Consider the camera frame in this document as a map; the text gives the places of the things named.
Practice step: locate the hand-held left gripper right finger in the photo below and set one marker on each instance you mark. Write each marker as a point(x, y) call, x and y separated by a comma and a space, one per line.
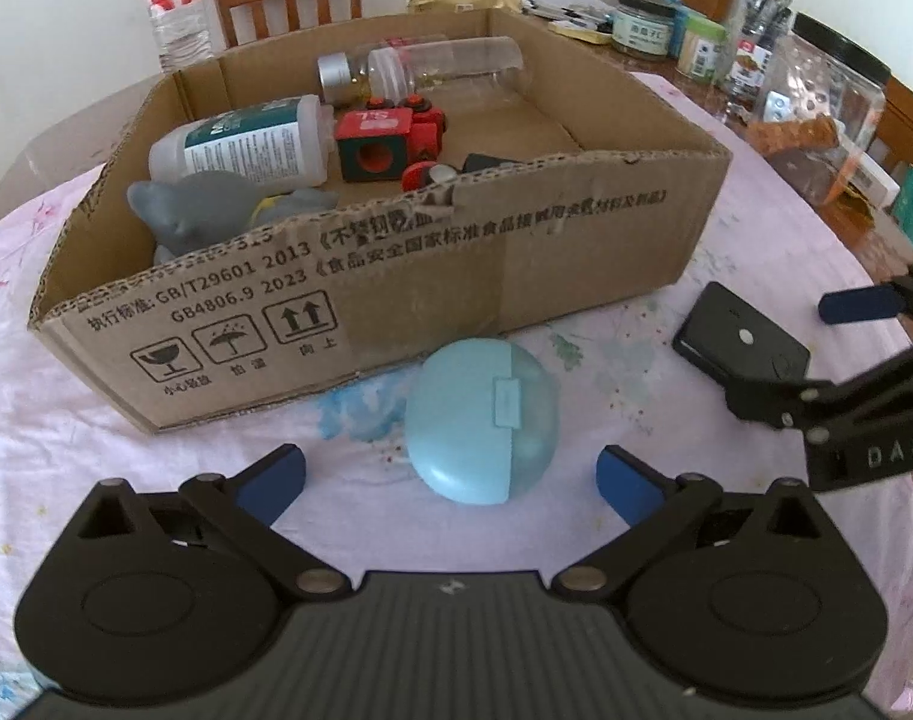
point(629, 487)

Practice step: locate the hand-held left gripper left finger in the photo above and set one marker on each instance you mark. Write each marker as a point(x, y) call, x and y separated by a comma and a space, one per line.
point(273, 484)

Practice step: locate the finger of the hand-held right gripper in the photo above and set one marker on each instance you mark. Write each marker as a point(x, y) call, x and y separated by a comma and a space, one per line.
point(858, 306)
point(771, 397)

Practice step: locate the black rectangular device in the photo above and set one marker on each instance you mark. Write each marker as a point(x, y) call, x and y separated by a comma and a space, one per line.
point(741, 337)

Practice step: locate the light blue round case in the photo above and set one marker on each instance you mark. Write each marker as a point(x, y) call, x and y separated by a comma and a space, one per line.
point(471, 420)

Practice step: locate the brown cardboard box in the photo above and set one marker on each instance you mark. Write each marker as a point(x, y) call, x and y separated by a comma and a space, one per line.
point(441, 285)

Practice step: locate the grey shark toy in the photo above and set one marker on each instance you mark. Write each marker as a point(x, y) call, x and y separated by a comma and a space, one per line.
point(194, 210)

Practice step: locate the small red wheeled toy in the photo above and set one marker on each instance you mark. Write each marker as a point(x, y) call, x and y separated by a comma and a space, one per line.
point(426, 176)

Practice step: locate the white bottle green label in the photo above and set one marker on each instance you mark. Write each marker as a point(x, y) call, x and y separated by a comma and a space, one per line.
point(239, 139)

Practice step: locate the red toy train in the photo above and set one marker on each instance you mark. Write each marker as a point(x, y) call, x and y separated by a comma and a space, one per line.
point(374, 146)

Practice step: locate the clear plastic bottle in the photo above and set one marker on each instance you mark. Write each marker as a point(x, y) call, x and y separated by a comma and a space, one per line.
point(456, 64)

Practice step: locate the pink floral tablecloth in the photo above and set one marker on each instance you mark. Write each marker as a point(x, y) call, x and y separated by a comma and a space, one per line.
point(614, 397)

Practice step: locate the orange snack packet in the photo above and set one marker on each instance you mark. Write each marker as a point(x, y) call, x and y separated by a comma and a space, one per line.
point(794, 135)

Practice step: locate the large clear jar black lid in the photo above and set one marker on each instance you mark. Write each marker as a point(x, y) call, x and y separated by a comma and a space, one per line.
point(831, 90)

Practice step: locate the dark snack packet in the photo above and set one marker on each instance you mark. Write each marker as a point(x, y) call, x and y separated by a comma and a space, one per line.
point(756, 45)

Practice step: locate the green white box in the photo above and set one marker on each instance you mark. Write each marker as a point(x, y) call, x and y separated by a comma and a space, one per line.
point(700, 49)

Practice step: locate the glass jar dark lid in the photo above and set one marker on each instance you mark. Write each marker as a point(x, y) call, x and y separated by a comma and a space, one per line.
point(642, 26)

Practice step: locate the clear water bottle red label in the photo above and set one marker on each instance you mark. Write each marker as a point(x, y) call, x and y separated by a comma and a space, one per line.
point(175, 7)

